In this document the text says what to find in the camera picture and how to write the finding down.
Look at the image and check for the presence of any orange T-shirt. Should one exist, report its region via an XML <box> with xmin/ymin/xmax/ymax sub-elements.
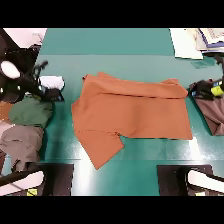
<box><xmin>70</xmin><ymin>71</ymin><xmax>194</xmax><ymax>171</ymax></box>

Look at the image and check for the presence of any green garment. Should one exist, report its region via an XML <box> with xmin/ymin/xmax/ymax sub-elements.
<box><xmin>8</xmin><ymin>95</ymin><xmax>55</xmax><ymax>130</ymax></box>

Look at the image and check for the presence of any grey garment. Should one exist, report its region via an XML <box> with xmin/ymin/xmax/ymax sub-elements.
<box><xmin>0</xmin><ymin>124</ymin><xmax>45</xmax><ymax>173</ymax></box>

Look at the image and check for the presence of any brown garment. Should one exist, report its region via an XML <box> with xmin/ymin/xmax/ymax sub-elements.
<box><xmin>192</xmin><ymin>79</ymin><xmax>224</xmax><ymax>137</ymax></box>

